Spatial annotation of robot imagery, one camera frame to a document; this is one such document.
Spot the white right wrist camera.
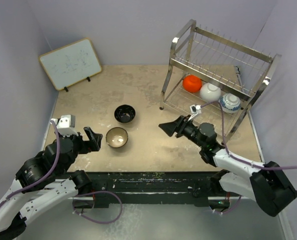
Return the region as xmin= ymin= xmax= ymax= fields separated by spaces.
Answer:
xmin=188 ymin=104 xmax=202 ymax=121

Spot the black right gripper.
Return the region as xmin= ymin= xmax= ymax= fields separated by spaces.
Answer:
xmin=158 ymin=115 xmax=205 ymax=149

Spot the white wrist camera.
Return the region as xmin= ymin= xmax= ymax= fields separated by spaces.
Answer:
xmin=51 ymin=114 xmax=78 ymax=137
xmin=188 ymin=104 xmax=202 ymax=121

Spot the beige bowl with dark rim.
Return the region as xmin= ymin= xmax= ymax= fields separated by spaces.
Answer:
xmin=105 ymin=127 xmax=129 ymax=148

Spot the orange bowl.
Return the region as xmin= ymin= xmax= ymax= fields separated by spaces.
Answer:
xmin=182 ymin=75 xmax=203 ymax=93

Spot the blue floral white bowl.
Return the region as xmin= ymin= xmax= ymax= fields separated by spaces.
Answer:
xmin=218 ymin=93 xmax=241 ymax=114

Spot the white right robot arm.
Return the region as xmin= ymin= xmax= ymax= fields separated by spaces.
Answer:
xmin=158 ymin=115 xmax=297 ymax=217

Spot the aluminium frame rail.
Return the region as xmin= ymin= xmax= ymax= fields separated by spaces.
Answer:
xmin=278 ymin=210 xmax=295 ymax=240

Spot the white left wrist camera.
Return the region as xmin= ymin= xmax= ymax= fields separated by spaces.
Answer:
xmin=51 ymin=114 xmax=78 ymax=137

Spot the black glossy bowl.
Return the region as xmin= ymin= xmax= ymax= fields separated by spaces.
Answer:
xmin=114 ymin=104 xmax=136 ymax=124

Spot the stainless steel dish rack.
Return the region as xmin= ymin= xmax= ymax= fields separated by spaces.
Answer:
xmin=159 ymin=19 xmax=282 ymax=140

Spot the small whiteboard with wooden frame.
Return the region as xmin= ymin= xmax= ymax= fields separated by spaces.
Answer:
xmin=38 ymin=38 xmax=102 ymax=91

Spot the black table edge rail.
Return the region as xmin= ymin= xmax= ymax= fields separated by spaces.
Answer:
xmin=73 ymin=171 xmax=238 ymax=208

